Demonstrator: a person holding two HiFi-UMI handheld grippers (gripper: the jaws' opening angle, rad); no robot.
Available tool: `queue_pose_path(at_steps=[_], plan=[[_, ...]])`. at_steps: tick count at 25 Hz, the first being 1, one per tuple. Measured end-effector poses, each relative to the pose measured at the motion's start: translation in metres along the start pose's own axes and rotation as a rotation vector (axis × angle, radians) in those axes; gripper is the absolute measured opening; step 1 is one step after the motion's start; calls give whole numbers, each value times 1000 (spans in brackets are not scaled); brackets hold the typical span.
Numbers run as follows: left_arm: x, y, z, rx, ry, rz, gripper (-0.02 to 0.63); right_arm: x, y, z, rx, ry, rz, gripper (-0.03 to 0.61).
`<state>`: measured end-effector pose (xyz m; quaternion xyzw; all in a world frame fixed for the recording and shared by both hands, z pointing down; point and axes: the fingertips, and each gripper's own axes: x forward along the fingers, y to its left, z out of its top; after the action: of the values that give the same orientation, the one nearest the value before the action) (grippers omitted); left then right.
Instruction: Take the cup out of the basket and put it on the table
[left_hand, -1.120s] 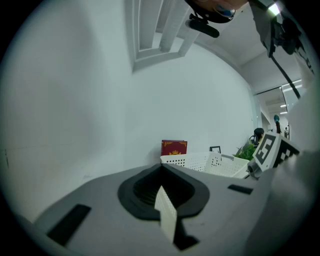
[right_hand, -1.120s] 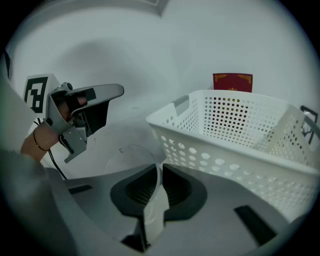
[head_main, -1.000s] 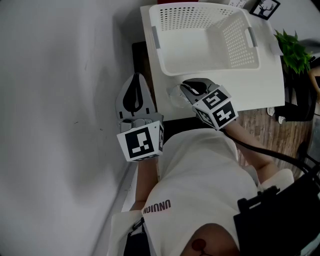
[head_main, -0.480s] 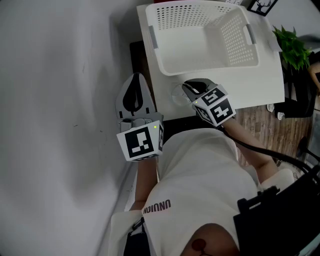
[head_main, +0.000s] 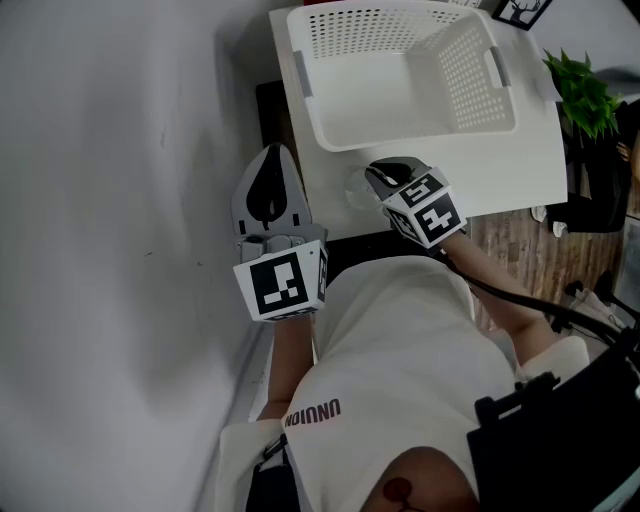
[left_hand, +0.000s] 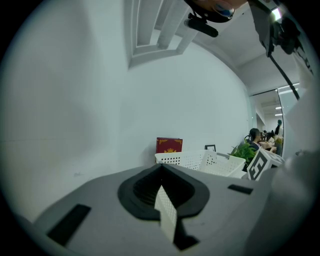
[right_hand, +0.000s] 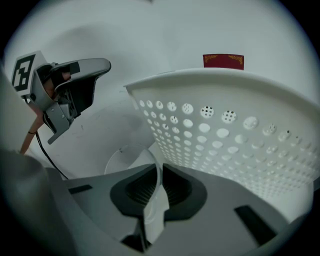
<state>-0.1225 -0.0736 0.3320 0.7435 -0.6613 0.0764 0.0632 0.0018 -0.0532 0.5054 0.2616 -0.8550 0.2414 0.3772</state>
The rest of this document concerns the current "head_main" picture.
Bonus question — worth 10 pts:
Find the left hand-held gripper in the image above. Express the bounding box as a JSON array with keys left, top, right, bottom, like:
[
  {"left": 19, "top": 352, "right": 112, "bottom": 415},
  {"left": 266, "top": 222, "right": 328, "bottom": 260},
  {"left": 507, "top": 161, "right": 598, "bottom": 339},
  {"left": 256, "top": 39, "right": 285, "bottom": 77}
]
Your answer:
[{"left": 230, "top": 143, "right": 330, "bottom": 323}]

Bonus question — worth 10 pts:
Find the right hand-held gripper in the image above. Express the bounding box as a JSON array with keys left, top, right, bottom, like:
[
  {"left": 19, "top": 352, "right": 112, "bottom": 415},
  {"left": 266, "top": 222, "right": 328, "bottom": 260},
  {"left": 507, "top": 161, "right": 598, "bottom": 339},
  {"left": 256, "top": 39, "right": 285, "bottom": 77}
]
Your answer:
[{"left": 364, "top": 156, "right": 470, "bottom": 256}]

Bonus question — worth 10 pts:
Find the clear glass cup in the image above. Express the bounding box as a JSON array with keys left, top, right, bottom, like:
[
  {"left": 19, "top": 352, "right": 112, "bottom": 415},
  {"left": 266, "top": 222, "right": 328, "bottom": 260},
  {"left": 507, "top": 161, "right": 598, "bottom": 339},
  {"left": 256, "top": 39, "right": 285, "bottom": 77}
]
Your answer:
[{"left": 343, "top": 167, "right": 386, "bottom": 210}]

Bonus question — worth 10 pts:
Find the white plastic basket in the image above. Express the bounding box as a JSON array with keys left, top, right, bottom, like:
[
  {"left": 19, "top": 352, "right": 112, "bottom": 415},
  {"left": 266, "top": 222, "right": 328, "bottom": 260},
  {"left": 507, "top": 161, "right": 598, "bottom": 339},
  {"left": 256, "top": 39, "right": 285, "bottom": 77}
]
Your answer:
[{"left": 285, "top": 0, "right": 517, "bottom": 154}]

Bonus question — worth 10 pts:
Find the person's right forearm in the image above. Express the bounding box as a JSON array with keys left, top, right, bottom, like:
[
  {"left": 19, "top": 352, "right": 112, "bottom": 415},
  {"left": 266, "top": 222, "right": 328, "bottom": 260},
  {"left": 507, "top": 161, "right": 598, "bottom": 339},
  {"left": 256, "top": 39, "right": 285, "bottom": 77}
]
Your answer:
[{"left": 444, "top": 232, "right": 556, "bottom": 371}]

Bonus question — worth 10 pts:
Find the person's left forearm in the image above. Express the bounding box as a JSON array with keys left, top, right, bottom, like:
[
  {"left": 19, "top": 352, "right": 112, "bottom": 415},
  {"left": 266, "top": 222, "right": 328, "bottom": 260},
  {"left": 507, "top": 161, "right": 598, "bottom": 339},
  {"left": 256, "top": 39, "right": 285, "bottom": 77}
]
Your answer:
[{"left": 254, "top": 314, "right": 319, "bottom": 421}]

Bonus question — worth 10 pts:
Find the white t-shirt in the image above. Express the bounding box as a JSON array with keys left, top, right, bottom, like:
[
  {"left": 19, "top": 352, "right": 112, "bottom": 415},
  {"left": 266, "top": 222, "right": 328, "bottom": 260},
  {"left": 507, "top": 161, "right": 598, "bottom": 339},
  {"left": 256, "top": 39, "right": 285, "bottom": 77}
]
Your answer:
[{"left": 214, "top": 254, "right": 591, "bottom": 512}]

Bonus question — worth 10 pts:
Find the black framed deer picture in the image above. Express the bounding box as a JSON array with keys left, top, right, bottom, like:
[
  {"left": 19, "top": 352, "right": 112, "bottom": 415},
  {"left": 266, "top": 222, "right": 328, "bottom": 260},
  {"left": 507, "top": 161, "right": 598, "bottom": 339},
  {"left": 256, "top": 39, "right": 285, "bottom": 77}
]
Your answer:
[{"left": 491, "top": 0, "right": 554, "bottom": 32}]

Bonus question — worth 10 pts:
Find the green potted plant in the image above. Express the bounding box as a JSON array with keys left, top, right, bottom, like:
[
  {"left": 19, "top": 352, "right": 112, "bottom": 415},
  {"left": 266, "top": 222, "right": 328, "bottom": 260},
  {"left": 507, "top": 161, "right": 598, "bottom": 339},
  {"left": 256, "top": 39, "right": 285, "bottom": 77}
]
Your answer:
[{"left": 542, "top": 48, "right": 624, "bottom": 144}]

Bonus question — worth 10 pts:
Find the dark red round pendant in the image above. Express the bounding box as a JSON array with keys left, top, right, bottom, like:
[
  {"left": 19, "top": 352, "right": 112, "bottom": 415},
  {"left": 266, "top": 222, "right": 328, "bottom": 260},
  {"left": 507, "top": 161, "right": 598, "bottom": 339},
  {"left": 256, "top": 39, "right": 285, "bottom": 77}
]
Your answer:
[{"left": 382, "top": 477, "right": 412, "bottom": 512}]

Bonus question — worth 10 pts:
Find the thick black cable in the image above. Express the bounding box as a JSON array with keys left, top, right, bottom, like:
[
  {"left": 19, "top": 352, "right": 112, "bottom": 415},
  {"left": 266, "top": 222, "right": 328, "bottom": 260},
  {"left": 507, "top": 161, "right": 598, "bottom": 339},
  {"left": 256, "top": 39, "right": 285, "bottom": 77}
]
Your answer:
[{"left": 439, "top": 249, "right": 626, "bottom": 346}]

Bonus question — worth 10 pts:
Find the black shoulder strap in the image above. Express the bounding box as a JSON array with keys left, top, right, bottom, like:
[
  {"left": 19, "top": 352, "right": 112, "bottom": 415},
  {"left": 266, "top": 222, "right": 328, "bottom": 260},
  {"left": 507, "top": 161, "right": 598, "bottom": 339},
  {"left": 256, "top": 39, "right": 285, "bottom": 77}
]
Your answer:
[{"left": 244, "top": 434, "right": 301, "bottom": 512}]

